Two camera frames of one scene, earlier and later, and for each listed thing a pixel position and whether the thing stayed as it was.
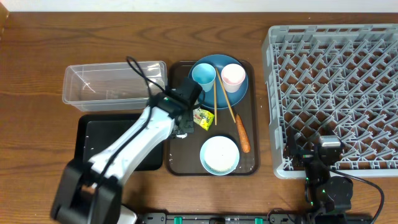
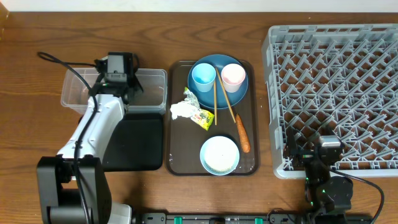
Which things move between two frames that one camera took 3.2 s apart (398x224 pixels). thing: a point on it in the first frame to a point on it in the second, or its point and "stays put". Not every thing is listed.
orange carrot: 244,136 stays put
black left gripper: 191,128 to 136,84
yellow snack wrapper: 203,117 stays put
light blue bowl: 219,155 stays put
